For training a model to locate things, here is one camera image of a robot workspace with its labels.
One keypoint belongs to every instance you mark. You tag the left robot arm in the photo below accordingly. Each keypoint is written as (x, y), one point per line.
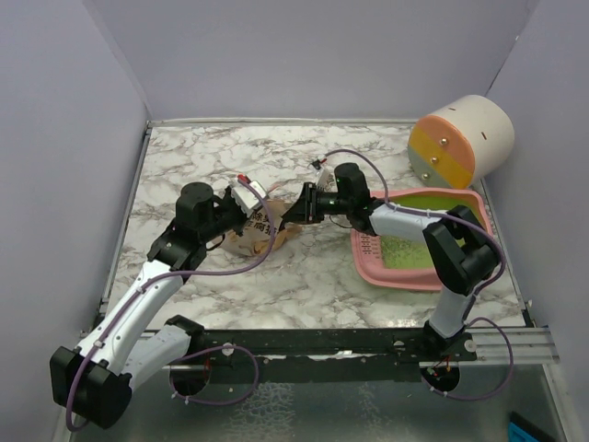
(94, 381)

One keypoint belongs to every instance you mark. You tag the aluminium frame rail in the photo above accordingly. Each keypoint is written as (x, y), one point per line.
(515, 345)

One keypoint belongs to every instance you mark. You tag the blue object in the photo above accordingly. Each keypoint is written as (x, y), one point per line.
(521, 430)

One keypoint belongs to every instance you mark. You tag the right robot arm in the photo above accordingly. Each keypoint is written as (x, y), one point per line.
(463, 253)

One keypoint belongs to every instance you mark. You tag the pink litter box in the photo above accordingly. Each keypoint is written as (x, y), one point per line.
(406, 264)

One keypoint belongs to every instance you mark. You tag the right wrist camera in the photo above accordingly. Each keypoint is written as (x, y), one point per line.
(324, 178)

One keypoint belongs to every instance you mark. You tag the cat litter bag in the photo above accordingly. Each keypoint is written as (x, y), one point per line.
(255, 238)

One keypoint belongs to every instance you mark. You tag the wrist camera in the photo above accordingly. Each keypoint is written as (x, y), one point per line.
(324, 178)
(248, 194)

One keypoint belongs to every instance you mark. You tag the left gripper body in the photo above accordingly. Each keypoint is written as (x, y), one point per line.
(227, 216)

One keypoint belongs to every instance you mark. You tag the cylindrical drawer cabinet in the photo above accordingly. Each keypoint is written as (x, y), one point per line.
(461, 143)

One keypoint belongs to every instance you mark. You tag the black base bar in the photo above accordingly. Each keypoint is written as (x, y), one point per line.
(314, 355)

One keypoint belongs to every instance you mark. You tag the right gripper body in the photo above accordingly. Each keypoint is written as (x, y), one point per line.
(331, 203)

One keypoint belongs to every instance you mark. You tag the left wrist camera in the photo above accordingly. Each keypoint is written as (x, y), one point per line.
(248, 194)

